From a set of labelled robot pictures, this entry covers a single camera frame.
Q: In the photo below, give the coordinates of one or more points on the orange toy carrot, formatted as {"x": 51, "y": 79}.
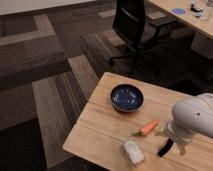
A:
{"x": 147, "y": 128}

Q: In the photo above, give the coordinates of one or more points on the wooden background desk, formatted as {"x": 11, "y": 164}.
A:
{"x": 202, "y": 25}

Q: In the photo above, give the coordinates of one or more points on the black office chair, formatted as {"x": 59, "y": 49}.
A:
{"x": 131, "y": 26}

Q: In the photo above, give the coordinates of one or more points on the dark blue ceramic bowl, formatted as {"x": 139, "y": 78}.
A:
{"x": 126, "y": 98}

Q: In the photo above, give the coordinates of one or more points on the blue round coaster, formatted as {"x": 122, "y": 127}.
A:
{"x": 178, "y": 11}

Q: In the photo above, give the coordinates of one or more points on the small pale green object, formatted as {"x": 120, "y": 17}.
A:
{"x": 160, "y": 131}

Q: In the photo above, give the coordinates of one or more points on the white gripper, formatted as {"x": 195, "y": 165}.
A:
{"x": 179, "y": 135}

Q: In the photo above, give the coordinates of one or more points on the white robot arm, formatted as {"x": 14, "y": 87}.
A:
{"x": 190, "y": 117}

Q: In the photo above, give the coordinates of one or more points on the white sponge block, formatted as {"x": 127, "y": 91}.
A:
{"x": 133, "y": 152}

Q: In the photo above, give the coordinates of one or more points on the small items on desk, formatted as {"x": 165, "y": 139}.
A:
{"x": 198, "y": 11}

